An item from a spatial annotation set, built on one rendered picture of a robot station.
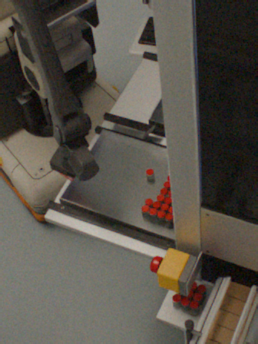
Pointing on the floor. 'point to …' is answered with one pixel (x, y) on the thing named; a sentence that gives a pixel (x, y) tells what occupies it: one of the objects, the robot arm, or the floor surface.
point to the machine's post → (181, 118)
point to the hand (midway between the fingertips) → (72, 177)
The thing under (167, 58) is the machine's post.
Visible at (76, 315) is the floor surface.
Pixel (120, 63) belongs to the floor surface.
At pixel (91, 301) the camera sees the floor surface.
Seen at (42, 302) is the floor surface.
